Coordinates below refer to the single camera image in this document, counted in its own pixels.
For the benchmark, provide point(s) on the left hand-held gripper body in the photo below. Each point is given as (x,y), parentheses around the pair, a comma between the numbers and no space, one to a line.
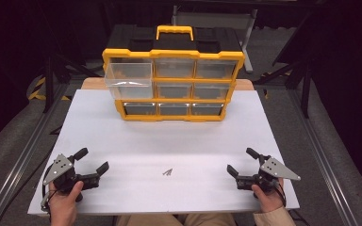
(59,166)

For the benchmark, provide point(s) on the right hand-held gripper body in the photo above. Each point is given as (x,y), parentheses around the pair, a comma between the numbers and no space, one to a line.
(276,169)

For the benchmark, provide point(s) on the clear plastic drawer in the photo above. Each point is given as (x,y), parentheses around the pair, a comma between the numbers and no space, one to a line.
(128,91)

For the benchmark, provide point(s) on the person's right hand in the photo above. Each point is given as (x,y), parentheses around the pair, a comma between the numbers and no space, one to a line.
(271,201)

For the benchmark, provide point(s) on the person's left hand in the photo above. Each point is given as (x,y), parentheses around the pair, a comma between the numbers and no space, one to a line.
(62,202)

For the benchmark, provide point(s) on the white foam board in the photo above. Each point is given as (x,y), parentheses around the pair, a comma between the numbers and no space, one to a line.
(169,141)

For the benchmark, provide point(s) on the yellow black floor tape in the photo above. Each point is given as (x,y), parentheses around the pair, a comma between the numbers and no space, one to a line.
(34,94)

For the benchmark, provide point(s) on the black metal floor stand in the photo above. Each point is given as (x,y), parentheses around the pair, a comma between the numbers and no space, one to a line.
(304,94)

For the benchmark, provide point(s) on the black tripod stand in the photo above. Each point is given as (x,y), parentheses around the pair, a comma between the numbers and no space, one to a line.
(48,81)

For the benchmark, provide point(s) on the set of small organizer drawers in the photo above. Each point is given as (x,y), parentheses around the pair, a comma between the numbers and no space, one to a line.
(174,67)

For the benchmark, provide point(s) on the yellow black organizer cabinet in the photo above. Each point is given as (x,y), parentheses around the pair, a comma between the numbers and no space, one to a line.
(174,54)

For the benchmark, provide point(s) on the aluminium floor rail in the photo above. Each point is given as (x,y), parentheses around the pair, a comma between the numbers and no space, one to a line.
(325,163)
(22,157)

